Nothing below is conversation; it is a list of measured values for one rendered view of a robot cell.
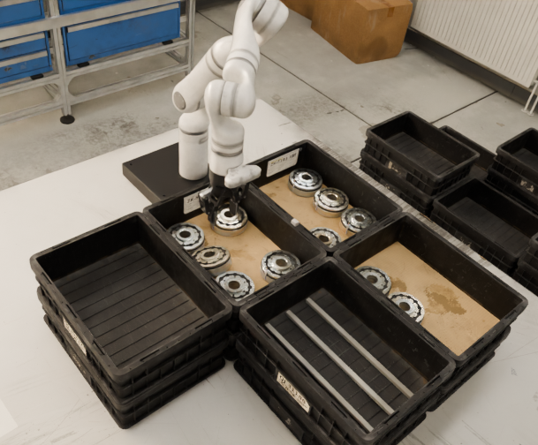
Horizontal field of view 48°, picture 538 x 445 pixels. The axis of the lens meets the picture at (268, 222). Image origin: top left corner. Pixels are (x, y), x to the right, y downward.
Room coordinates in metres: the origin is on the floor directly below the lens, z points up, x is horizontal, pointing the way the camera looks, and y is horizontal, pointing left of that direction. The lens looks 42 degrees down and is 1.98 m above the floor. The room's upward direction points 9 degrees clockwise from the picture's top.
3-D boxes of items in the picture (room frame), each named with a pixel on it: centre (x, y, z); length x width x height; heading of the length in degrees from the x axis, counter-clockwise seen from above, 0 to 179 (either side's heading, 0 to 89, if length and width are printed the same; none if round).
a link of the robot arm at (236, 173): (1.05, 0.10, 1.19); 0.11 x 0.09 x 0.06; 46
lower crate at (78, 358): (0.87, 0.29, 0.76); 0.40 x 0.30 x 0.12; 47
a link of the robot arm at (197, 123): (1.53, 0.27, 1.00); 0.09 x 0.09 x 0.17; 53
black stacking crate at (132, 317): (0.87, 0.29, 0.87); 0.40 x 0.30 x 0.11; 47
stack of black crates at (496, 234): (1.89, -0.89, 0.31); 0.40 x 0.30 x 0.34; 47
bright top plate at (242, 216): (1.22, 0.11, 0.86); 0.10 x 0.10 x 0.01
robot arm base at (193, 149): (1.53, 0.27, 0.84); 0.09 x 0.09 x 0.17; 36
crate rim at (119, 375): (0.87, 0.29, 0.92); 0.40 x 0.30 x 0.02; 47
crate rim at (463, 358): (1.03, -0.41, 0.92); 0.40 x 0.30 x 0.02; 47
